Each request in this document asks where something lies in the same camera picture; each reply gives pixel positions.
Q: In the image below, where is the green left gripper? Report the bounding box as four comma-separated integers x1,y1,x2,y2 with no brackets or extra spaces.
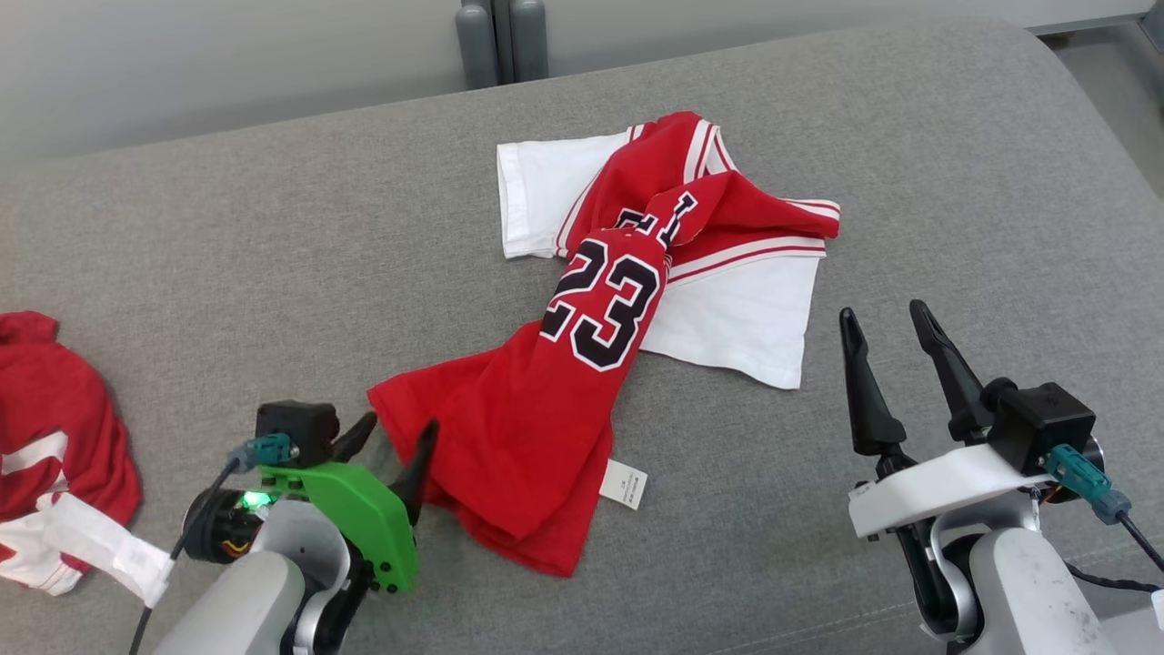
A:
181,411,441,593

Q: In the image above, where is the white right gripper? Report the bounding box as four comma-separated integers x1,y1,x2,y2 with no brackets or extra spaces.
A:
838,299,1061,542

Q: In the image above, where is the red number 23 jersey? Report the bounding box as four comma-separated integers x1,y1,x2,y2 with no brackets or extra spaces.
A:
367,111,842,579

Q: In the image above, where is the red and white garment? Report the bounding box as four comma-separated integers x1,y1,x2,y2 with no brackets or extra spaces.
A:
0,311,144,597

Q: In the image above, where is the teal left cable connector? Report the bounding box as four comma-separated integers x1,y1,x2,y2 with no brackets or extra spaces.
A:
227,434,299,472

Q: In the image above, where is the teal cable connector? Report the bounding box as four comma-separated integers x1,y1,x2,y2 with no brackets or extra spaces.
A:
1046,444,1133,526
227,434,299,472

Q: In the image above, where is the teal right cable connector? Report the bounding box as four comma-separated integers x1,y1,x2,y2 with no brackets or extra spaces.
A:
1046,444,1133,526

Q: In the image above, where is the black left camera cable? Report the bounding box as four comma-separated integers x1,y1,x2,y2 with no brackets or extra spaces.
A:
127,455,246,655

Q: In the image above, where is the black camera cable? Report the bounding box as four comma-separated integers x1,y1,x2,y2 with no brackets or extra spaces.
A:
127,455,246,655
1114,509,1164,574

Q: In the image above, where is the black right camera cable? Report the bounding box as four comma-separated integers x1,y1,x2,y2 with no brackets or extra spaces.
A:
1114,509,1164,574

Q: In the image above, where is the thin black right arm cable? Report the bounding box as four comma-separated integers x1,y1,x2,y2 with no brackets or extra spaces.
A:
1064,562,1164,594

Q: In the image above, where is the white left cable tag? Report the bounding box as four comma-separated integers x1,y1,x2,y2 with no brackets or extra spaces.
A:
41,491,176,609

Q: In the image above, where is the grey partition post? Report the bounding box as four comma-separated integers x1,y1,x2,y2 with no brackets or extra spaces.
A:
455,0,550,90

